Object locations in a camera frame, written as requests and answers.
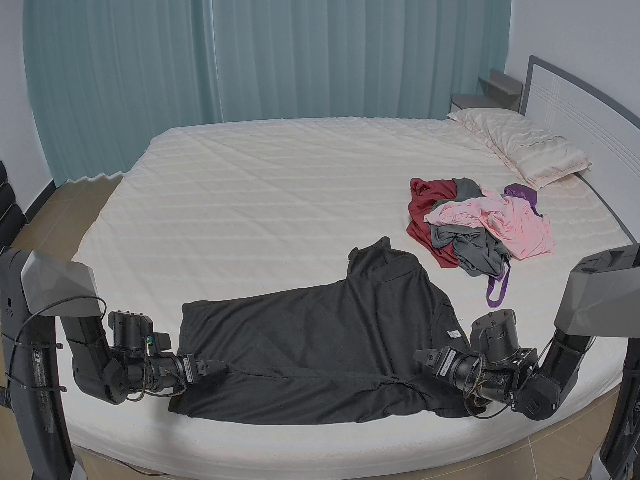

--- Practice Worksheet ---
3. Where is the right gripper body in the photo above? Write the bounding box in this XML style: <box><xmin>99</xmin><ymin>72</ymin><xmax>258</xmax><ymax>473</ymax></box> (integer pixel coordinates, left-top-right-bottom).
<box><xmin>432</xmin><ymin>347</ymin><xmax>484</xmax><ymax>390</ymax></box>

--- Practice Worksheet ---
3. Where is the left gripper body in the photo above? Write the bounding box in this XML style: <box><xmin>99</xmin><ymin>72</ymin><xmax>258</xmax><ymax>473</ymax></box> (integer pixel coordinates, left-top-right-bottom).
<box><xmin>144</xmin><ymin>353</ymin><xmax>199</xmax><ymax>395</ymax></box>

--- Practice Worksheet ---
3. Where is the black T-shirt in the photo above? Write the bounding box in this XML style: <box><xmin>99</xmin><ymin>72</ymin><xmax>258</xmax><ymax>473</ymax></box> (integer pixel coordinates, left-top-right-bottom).
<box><xmin>167</xmin><ymin>236</ymin><xmax>488</xmax><ymax>425</ymax></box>

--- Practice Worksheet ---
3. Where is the bed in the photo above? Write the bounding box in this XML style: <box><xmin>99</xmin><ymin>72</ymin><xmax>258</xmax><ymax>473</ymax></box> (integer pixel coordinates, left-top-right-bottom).
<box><xmin>62</xmin><ymin>55</ymin><xmax>640</xmax><ymax>475</ymax></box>

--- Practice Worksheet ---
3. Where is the grey garment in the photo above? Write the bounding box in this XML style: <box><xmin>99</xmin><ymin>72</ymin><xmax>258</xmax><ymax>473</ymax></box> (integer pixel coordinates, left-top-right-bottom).
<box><xmin>431</xmin><ymin>178</ymin><xmax>512</xmax><ymax>277</ymax></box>

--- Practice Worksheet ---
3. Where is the pink garment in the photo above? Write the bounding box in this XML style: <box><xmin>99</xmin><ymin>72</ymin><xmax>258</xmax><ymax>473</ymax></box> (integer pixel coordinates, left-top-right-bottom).
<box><xmin>424</xmin><ymin>185</ymin><xmax>556</xmax><ymax>260</ymax></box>

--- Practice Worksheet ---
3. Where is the dark red garment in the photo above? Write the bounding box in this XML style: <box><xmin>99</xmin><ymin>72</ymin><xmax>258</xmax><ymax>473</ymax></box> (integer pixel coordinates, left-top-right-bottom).
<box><xmin>406</xmin><ymin>178</ymin><xmax>458</xmax><ymax>269</ymax></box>

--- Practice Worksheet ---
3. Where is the purple garment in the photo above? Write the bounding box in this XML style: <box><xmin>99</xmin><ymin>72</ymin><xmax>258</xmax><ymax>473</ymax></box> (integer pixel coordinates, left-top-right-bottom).
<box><xmin>485</xmin><ymin>183</ymin><xmax>546</xmax><ymax>310</ymax></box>

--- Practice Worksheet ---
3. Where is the black chest of drawers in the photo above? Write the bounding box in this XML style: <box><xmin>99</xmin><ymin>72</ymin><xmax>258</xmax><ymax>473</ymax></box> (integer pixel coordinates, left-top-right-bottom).
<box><xmin>0</xmin><ymin>160</ymin><xmax>28</xmax><ymax>249</ymax></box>

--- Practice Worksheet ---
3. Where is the cream pillow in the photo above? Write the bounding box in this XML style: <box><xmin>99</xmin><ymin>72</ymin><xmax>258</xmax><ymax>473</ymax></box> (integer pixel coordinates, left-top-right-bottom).
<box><xmin>446</xmin><ymin>108</ymin><xmax>593</xmax><ymax>191</ymax></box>

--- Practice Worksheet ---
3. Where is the grey bedside table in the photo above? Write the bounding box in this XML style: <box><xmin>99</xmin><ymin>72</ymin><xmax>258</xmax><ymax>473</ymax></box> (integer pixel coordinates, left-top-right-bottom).
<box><xmin>451</xmin><ymin>69</ymin><xmax>523</xmax><ymax>114</ymax></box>

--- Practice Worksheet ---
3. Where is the blue-green curtain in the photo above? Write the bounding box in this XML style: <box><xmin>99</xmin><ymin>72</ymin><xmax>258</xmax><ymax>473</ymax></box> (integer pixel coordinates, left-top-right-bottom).
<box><xmin>212</xmin><ymin>0</ymin><xmax>513</xmax><ymax>121</ymax></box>
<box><xmin>22</xmin><ymin>0</ymin><xmax>223</xmax><ymax>186</ymax></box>

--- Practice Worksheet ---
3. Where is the black cable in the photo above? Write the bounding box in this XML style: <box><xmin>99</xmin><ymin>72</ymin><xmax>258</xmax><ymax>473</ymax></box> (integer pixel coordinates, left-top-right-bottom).
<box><xmin>7</xmin><ymin>295</ymin><xmax>108</xmax><ymax>354</ymax></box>

